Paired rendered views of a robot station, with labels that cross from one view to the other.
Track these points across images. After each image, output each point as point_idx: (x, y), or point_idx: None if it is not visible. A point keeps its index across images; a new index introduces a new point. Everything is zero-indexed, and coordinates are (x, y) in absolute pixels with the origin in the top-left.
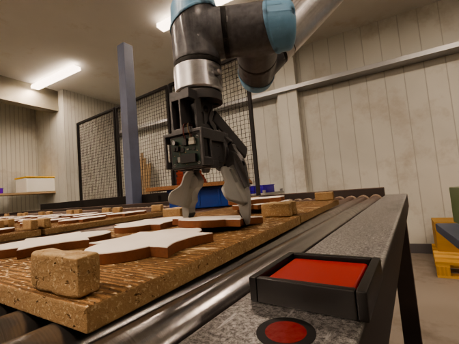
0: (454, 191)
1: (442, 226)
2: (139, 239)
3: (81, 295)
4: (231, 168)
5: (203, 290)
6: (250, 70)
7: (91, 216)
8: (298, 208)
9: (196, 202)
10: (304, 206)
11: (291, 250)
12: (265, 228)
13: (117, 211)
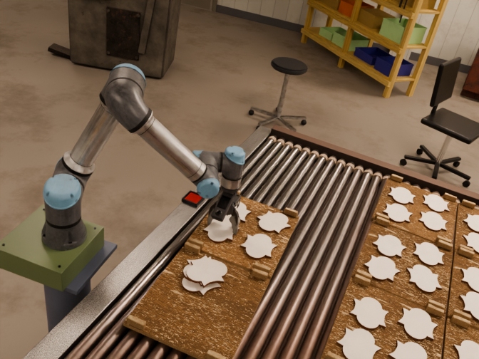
0: (70, 266)
1: (85, 280)
2: (236, 209)
3: None
4: None
5: (213, 200)
6: None
7: (397, 344)
8: (177, 273)
9: (232, 227)
10: (170, 283)
11: (194, 219)
12: (202, 224)
13: None
